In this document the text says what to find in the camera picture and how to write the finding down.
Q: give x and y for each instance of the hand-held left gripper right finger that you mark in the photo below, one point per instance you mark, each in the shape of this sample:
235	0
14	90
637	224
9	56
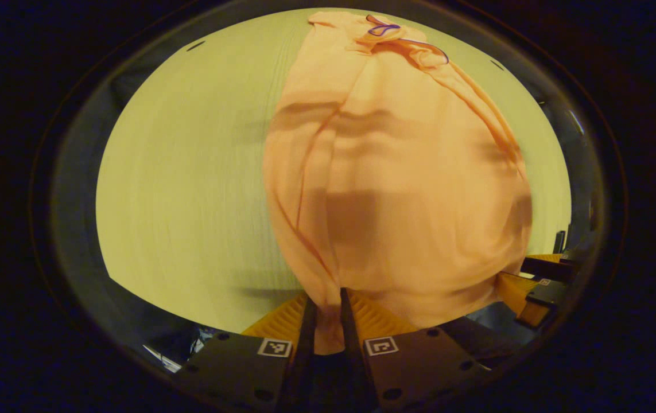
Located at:
414	367

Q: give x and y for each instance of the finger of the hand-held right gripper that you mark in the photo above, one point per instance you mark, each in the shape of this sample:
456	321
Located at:
526	298
546	268

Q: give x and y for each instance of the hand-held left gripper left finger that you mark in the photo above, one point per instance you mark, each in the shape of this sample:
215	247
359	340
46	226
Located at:
247	367

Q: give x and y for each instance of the orange collared T-shirt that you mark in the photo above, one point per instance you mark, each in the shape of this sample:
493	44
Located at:
408	172

